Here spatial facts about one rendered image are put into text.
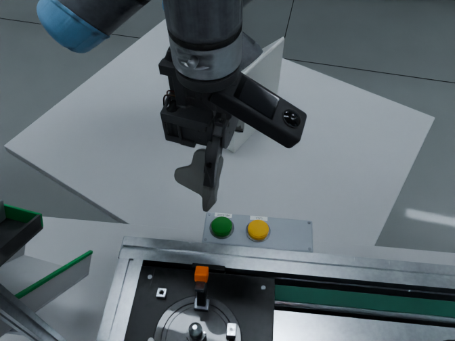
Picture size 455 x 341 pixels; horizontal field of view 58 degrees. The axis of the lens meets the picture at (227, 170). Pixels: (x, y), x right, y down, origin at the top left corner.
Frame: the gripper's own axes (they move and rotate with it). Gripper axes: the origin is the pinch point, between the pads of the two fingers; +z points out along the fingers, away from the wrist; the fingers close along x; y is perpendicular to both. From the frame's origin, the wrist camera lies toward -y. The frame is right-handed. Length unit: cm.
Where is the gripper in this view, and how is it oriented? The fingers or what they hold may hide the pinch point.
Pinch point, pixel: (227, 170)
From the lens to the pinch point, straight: 60.8
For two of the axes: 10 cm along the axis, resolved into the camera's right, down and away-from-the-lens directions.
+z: 0.1, 5.7, 8.2
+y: -9.5, -2.4, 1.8
